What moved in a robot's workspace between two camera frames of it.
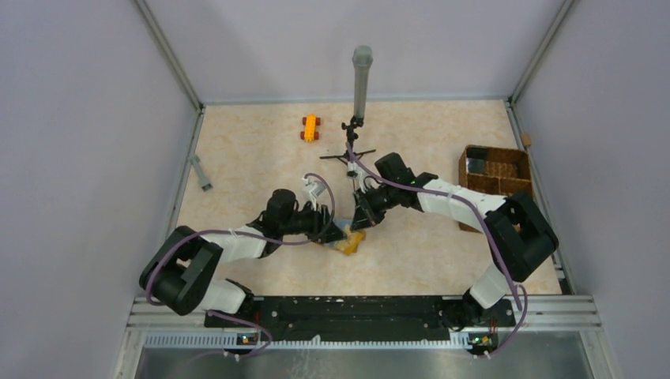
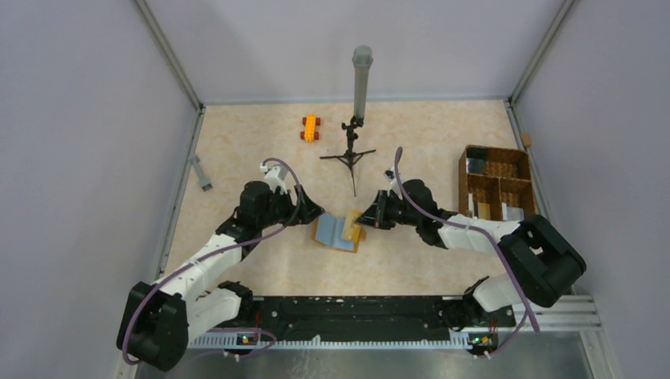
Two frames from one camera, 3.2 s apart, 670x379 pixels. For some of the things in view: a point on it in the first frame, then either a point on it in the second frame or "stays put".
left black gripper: (330, 233) → (303, 214)
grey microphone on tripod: (361, 58) stays put
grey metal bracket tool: (205, 184) stays put
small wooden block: (526, 140) stays put
